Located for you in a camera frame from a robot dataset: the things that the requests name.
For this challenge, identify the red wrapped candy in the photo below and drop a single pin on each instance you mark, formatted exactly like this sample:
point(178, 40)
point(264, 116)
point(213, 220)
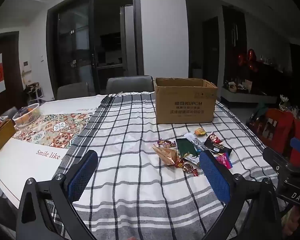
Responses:
point(180, 163)
point(190, 169)

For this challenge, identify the white printed tablecloth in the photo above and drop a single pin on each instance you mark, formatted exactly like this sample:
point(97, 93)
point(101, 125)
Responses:
point(27, 165)

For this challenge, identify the black flat packet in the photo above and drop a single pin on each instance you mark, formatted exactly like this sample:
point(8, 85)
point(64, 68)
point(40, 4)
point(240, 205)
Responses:
point(218, 149)

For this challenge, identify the dark green packet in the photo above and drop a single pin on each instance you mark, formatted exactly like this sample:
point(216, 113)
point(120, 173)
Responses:
point(186, 147)

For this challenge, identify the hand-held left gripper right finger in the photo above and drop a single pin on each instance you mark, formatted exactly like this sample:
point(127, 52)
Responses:
point(213, 175)

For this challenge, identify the dark glass sliding door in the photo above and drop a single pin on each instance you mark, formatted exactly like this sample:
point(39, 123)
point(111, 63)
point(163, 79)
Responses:
point(72, 42)

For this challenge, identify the white wicker fruit basket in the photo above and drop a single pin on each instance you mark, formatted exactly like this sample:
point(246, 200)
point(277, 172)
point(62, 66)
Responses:
point(27, 120)

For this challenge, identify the purple wrapped candy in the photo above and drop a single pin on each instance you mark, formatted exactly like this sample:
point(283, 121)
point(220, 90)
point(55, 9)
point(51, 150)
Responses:
point(166, 143)

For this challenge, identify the wooden tissue box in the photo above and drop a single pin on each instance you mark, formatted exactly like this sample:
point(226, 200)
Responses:
point(1, 140)

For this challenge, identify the grey plaid tablecloth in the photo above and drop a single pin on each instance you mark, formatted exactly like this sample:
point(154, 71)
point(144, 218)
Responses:
point(130, 180)

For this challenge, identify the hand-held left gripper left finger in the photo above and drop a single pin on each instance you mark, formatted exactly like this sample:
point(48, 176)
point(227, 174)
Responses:
point(81, 175)

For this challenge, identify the white green packet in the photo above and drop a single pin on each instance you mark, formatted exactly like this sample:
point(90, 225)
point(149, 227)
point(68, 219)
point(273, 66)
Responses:
point(191, 159)

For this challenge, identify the tall dark cabinet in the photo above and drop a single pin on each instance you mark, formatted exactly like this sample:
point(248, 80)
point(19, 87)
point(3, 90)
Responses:
point(235, 45)

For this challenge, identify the white silver stick packet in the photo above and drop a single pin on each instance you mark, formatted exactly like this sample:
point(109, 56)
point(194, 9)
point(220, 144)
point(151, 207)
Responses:
point(198, 143)

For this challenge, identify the brown cardboard box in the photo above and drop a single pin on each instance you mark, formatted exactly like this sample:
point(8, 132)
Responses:
point(185, 105)

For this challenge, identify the white low bench cabinet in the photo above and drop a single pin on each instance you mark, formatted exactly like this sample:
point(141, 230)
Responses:
point(245, 97)

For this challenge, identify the grey dining chair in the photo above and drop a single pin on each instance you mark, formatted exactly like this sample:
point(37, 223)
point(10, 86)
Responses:
point(72, 91)
point(127, 85)

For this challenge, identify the dark interior door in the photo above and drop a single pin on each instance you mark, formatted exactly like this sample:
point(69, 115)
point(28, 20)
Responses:
point(211, 50)

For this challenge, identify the red face print packet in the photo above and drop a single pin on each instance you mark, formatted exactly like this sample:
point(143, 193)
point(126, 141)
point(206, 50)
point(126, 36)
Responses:
point(213, 138)

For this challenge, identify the red foil balloons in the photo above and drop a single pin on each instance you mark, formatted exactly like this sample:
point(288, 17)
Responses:
point(250, 57)

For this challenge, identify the gold triangular snack packet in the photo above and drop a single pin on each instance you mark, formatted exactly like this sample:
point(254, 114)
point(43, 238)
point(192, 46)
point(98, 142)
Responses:
point(166, 153)

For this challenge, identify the floral patterned table runner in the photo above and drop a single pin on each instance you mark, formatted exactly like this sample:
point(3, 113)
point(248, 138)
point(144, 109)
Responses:
point(57, 130)

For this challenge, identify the small storage rack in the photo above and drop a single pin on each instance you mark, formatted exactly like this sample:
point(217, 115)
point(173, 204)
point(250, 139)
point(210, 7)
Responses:
point(35, 92)

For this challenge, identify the white table ornament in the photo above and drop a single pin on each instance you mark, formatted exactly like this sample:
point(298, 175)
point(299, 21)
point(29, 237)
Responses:
point(284, 102)

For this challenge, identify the red bag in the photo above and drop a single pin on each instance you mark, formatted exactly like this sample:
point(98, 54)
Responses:
point(280, 127)

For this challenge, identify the dark sideboard cabinet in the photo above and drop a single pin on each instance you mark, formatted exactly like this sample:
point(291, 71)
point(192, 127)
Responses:
point(272, 80)

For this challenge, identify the silver refrigerator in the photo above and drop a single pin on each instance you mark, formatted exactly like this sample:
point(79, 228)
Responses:
point(128, 40)

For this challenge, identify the yellow orange wrapped candy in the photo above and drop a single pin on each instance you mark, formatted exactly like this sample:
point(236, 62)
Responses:
point(200, 131)

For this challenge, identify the pink snack packet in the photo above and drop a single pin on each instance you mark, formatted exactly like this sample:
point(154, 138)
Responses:
point(225, 161)

